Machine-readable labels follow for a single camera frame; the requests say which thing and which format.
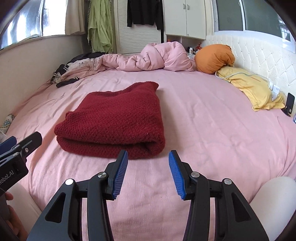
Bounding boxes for dark red knit sweater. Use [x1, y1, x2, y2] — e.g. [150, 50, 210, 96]
[54, 81, 166, 159]

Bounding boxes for black white striped clothes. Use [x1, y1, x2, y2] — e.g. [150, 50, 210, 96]
[50, 64, 69, 84]

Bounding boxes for person's left hand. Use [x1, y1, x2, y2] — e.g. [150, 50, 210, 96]
[6, 205, 28, 241]

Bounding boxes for patterned cushion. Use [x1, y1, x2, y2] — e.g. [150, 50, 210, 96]
[0, 114, 15, 134]

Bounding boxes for black sock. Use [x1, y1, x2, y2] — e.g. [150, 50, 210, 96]
[56, 77, 80, 88]

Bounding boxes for black phone stand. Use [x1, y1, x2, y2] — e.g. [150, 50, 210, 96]
[281, 93, 295, 117]

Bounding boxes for bright side window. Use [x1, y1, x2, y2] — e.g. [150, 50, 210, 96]
[1, 0, 68, 49]

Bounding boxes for yellow pillow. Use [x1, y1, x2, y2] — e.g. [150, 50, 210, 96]
[215, 66, 285, 111]

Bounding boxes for green hanging garment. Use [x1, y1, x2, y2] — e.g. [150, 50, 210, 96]
[87, 0, 114, 54]

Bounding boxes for orange pillow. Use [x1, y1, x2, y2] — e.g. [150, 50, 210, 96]
[194, 44, 235, 74]

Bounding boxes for pink crumpled duvet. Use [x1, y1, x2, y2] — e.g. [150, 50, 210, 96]
[61, 42, 196, 80]

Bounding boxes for white padded headboard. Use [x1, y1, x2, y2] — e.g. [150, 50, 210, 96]
[200, 32, 296, 117]

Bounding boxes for black hanging garment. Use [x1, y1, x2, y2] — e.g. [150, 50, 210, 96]
[127, 0, 164, 30]

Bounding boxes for white wardrobe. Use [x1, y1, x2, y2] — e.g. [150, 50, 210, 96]
[113, 1, 206, 55]

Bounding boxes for window with grey glass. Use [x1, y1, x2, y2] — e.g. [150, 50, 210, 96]
[212, 0, 293, 42]

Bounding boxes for white charging cable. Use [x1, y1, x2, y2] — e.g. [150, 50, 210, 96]
[215, 69, 281, 103]

